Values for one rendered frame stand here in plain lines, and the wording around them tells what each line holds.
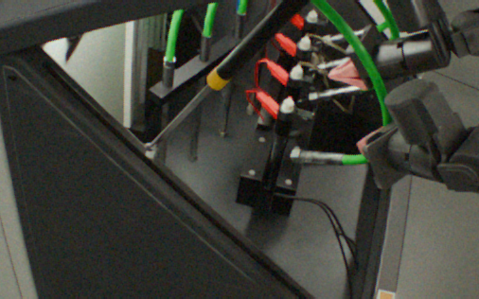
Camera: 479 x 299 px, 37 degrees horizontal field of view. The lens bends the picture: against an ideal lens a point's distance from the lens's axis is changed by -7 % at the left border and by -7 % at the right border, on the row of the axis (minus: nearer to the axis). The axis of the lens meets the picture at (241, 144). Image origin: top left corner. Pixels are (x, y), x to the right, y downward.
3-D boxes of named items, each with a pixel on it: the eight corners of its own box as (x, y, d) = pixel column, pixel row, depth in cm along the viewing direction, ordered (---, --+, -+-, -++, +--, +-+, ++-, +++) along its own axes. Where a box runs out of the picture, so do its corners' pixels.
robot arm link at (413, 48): (447, 72, 99) (460, 58, 103) (429, 26, 97) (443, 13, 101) (406, 80, 104) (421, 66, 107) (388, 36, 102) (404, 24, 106)
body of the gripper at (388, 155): (358, 146, 96) (387, 153, 89) (416, 109, 99) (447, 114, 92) (376, 188, 98) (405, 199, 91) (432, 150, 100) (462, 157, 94)
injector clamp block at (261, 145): (282, 237, 140) (297, 189, 129) (230, 224, 141) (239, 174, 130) (314, 111, 163) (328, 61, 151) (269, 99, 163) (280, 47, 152)
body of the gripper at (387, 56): (363, 25, 109) (404, 13, 104) (395, 79, 113) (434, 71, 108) (347, 47, 105) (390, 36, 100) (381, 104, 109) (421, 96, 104)
